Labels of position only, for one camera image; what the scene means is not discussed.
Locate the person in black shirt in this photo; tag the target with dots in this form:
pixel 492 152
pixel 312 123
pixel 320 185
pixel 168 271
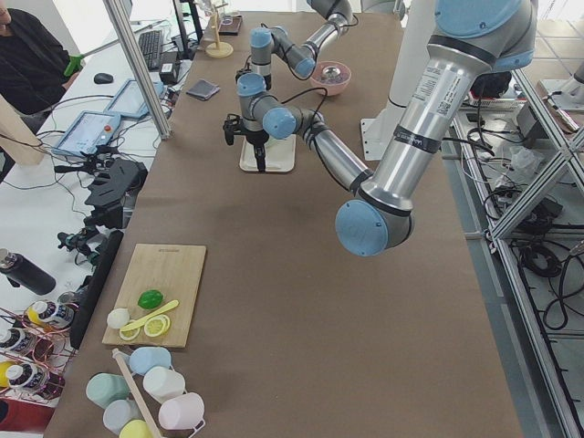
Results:
pixel 33 63

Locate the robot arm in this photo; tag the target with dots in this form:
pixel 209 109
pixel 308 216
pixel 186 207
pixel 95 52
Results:
pixel 470 39
pixel 301 41

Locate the wooden mug tree stand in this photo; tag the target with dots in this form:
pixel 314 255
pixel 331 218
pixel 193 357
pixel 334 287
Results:
pixel 219 48

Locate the teach pendant tablet far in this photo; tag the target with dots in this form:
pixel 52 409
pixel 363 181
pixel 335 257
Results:
pixel 128 102

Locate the metal ice scoop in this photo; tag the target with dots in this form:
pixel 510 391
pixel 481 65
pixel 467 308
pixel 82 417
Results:
pixel 331 74

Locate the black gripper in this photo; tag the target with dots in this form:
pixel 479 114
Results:
pixel 256 138
pixel 267 80

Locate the white garlic bulb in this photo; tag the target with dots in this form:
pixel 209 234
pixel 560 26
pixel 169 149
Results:
pixel 118 318

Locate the wooden cutting board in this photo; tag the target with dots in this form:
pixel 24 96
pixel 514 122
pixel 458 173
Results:
pixel 176 271

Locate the white rabbit tray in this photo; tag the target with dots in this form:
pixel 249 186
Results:
pixel 280 156

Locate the lemon slice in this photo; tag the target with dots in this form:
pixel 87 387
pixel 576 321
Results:
pixel 157 326

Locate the black keyboard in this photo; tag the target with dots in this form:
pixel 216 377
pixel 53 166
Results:
pixel 150 44

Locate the grey and purple cloths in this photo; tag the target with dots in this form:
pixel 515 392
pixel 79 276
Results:
pixel 203 90

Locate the black water bottle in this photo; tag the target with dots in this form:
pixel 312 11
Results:
pixel 21 272

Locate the green lime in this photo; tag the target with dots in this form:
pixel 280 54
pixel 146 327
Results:
pixel 150 299

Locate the pastel cup rack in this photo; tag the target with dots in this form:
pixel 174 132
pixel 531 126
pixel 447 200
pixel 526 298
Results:
pixel 147 397

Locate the black computer mouse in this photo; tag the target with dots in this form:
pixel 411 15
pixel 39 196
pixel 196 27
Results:
pixel 103 78

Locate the teach pendant tablet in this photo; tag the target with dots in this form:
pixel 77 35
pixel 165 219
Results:
pixel 128 102
pixel 89 130

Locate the teach pendant tablet near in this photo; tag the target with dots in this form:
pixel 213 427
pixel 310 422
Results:
pixel 89 130

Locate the yellow plastic knife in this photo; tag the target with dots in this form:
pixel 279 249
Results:
pixel 142 321

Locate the pink bowl with ice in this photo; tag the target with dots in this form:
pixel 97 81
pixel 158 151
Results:
pixel 334 88

